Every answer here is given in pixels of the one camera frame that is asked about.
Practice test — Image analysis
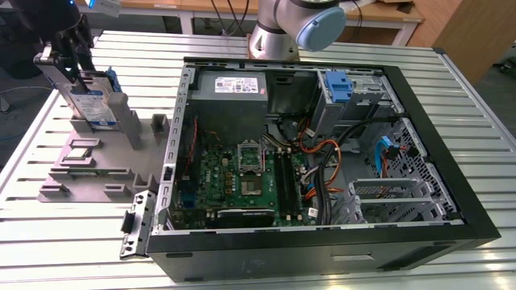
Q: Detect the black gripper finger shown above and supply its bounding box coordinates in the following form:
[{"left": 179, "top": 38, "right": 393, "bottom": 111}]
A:
[
  {"left": 51, "top": 27, "right": 80, "bottom": 85},
  {"left": 75, "top": 14, "right": 99, "bottom": 94}
]

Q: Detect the hard disk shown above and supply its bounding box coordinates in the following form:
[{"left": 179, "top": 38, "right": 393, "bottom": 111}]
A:
[{"left": 33, "top": 45, "right": 120, "bottom": 133}]

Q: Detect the blue data wire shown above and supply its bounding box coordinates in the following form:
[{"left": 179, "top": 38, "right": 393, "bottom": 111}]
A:
[{"left": 376, "top": 135, "right": 392, "bottom": 179}]

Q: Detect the metal disk bay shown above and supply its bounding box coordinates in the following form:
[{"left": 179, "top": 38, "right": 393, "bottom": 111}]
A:
[{"left": 345, "top": 178, "right": 449, "bottom": 225}]

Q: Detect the black office chair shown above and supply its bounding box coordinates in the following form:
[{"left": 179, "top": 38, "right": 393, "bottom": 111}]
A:
[{"left": 0, "top": 8, "right": 45, "bottom": 80}]

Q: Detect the silver CPU chip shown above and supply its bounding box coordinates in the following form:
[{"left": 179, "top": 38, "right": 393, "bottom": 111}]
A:
[{"left": 65, "top": 147, "right": 93, "bottom": 160}]

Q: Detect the grey parts rack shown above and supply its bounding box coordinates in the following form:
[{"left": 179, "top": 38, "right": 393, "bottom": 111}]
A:
[{"left": 36, "top": 92, "right": 173, "bottom": 203}]

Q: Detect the green RAM stick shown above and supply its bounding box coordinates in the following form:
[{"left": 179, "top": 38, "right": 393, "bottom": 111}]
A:
[{"left": 67, "top": 169, "right": 113, "bottom": 177}]

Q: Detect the grey power supply unit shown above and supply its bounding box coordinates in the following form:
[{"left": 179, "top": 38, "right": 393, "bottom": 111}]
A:
[{"left": 188, "top": 71, "right": 269, "bottom": 146}]

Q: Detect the metal socket cover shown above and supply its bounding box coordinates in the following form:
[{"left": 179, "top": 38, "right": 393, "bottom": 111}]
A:
[{"left": 236, "top": 140, "right": 265, "bottom": 176}]

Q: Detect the green motherboard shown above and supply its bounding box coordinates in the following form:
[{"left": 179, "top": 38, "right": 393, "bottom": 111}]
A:
[{"left": 172, "top": 141, "right": 320, "bottom": 228}]

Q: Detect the metal expansion slot latch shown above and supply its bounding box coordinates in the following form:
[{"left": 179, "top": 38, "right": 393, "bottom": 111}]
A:
[{"left": 119, "top": 190, "right": 156, "bottom": 261}]

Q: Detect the CPU socket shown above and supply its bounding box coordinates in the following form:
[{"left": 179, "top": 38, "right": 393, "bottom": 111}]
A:
[{"left": 240, "top": 177, "right": 268, "bottom": 198}]

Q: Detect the blue plastic drive latch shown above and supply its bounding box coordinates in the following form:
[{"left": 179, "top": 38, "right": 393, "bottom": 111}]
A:
[{"left": 323, "top": 70, "right": 355, "bottom": 104}]

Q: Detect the metal optical drive cage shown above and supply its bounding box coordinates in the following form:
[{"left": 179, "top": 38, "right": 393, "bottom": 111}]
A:
[{"left": 312, "top": 71, "right": 405, "bottom": 140}]

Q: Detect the black RAM slot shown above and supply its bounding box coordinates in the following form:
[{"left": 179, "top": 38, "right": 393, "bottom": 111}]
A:
[
  {"left": 273, "top": 148, "right": 295, "bottom": 222},
  {"left": 284, "top": 147, "right": 307, "bottom": 221}
]

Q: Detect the black graphics card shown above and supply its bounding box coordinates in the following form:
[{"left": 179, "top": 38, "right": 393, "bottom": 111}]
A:
[{"left": 205, "top": 207, "right": 277, "bottom": 229}]

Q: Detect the black open PC case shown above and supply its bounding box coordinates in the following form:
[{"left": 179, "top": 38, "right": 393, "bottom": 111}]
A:
[{"left": 144, "top": 56, "right": 503, "bottom": 283}]

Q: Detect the wooden cabinet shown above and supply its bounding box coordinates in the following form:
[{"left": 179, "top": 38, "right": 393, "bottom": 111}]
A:
[{"left": 411, "top": 0, "right": 516, "bottom": 86}]

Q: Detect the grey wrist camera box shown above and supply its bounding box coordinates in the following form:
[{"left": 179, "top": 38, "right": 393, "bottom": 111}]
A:
[{"left": 85, "top": 0, "right": 121, "bottom": 18}]

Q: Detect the wooden desk white frame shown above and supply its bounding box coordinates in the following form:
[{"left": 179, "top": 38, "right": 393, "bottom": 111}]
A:
[
  {"left": 119, "top": 0, "right": 195, "bottom": 34},
  {"left": 192, "top": 0, "right": 427, "bottom": 47}
]

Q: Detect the thin red wire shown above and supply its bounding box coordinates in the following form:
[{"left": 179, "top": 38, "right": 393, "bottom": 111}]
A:
[{"left": 183, "top": 116, "right": 199, "bottom": 182}]

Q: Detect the orange wire bundle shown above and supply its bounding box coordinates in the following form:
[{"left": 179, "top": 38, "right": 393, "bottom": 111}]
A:
[{"left": 299, "top": 140, "right": 344, "bottom": 190}]

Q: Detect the thick black cable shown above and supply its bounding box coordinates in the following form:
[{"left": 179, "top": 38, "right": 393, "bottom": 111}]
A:
[{"left": 313, "top": 116, "right": 401, "bottom": 226}]

